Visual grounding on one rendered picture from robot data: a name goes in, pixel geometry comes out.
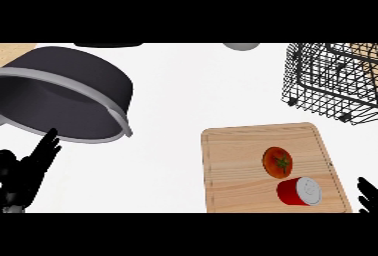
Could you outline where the red can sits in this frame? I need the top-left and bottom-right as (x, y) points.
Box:
(275, 176), (324, 207)

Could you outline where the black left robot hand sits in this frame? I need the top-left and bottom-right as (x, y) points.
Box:
(0, 127), (64, 214)

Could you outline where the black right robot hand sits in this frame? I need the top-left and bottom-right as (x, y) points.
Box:
(356, 176), (378, 214)

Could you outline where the wooden cutting board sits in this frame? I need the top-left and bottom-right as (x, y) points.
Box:
(200, 121), (355, 214)

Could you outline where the grey round object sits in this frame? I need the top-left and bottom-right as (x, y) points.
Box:
(222, 42), (262, 52)

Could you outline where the red tomato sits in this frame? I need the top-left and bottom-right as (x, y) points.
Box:
(262, 146), (294, 180)

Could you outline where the dark grey pot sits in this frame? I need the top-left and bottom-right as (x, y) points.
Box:
(0, 45), (135, 145)

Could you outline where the black wire tiered basket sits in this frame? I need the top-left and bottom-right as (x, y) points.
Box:
(281, 42), (378, 126)

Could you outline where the pale wooden board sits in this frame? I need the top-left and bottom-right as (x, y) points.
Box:
(0, 43), (39, 68)

